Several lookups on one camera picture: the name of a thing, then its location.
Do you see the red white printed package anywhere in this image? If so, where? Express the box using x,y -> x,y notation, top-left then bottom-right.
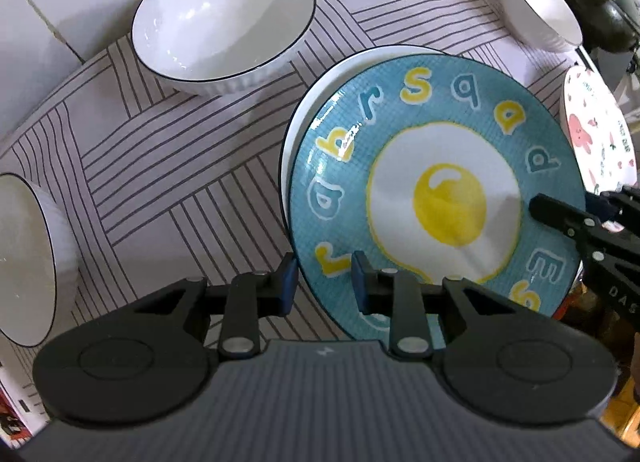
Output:
0,362 -> 48,443

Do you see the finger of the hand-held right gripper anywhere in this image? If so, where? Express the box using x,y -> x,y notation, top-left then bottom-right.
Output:
529,193 -> 609,246
585,185 -> 640,234

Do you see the plain white plate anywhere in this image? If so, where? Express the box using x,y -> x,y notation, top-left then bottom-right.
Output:
279,44 -> 447,243

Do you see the white ribbed bowl black rim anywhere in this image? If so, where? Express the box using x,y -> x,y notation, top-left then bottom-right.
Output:
501,0 -> 585,53
0,173 -> 80,347
131,0 -> 316,97

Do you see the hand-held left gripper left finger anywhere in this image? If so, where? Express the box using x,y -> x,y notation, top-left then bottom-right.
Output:
131,253 -> 300,362

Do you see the blue egg print plate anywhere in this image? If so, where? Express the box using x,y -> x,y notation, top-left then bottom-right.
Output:
287,54 -> 587,350

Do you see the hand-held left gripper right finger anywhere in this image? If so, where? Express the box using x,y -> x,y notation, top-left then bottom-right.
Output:
351,250 -> 518,361

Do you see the white plate pink print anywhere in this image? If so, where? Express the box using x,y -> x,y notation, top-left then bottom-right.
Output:
560,64 -> 639,196

